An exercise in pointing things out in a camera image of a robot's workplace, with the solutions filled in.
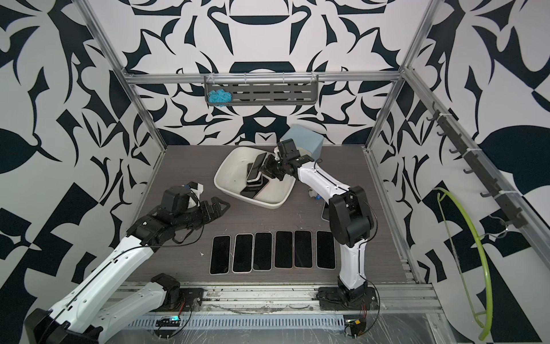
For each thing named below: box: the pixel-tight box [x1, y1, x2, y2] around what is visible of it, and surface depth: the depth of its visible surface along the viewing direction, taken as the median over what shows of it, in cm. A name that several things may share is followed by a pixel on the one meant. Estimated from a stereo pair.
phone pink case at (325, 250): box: [315, 230, 336, 271], surface depth 87 cm
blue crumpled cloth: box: [207, 88, 233, 108], surface depth 93 cm
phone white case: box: [232, 232, 255, 274], surface depth 85 cm
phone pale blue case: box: [209, 235, 232, 276], surface depth 86 cm
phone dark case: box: [274, 230, 294, 270], surface depth 85 cm
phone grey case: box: [252, 232, 274, 272], surface depth 87 cm
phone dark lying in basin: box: [239, 175, 270, 200], surface depth 104 cm
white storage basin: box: [213, 146, 298, 210], surface depth 106 cm
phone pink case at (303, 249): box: [293, 229, 314, 269], surface depth 85 cm
